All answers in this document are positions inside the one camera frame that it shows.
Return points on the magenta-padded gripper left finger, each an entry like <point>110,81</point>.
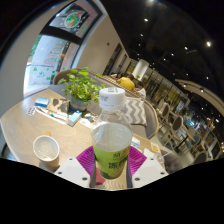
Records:
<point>74,171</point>

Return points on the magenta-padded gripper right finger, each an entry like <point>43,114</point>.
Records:
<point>150,171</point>

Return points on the clear green-labelled drink bottle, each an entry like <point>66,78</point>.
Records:
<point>111,146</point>

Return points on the yellow card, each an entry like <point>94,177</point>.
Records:
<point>155,147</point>

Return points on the grey tufted armchair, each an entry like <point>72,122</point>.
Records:
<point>173,161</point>

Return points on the brown paper cup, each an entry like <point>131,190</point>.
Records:
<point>46,151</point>

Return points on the group of dining chairs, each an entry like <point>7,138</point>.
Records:
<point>178,128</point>

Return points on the grey curved sofa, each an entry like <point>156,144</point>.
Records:
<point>151,116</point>

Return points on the white pen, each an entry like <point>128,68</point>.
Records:
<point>53,115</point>

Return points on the grey chevron pillow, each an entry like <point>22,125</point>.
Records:
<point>136,111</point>

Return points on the brown notebook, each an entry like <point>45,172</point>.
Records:
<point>57,105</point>

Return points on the pill blister pack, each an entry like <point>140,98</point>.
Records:
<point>31,111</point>

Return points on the blue card box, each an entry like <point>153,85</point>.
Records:
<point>42,102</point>

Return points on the person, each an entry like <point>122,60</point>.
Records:
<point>116,76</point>
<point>141,90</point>
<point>126,83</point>

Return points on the green potted plant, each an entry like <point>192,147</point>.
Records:
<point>81,88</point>

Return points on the white round column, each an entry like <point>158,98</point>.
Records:
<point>140,70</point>

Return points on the window with printed decals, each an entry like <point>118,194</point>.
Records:
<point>53,56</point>

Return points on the group of ceiling lights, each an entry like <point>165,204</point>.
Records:
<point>186,46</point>

